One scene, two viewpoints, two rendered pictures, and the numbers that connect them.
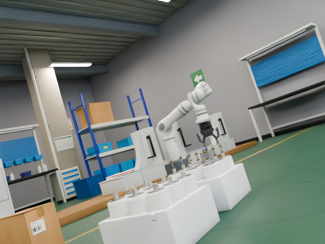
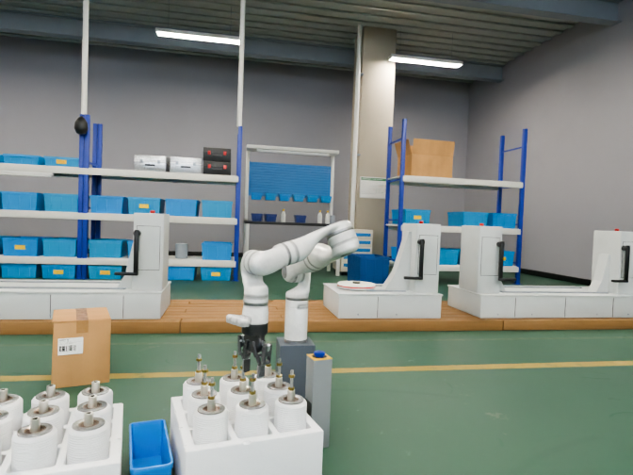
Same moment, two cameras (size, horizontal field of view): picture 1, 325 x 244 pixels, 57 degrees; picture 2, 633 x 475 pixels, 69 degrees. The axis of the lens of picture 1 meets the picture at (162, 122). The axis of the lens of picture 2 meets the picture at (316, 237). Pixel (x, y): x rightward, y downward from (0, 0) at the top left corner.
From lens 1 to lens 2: 1.48 m
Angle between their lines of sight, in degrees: 36
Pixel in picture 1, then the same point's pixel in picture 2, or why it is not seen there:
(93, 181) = (370, 264)
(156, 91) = (569, 139)
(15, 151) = (300, 181)
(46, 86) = (374, 92)
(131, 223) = not seen: outside the picture
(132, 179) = (356, 304)
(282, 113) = not seen: outside the picture
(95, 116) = (417, 163)
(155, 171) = (410, 304)
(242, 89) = not seen: outside the picture
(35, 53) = (373, 35)
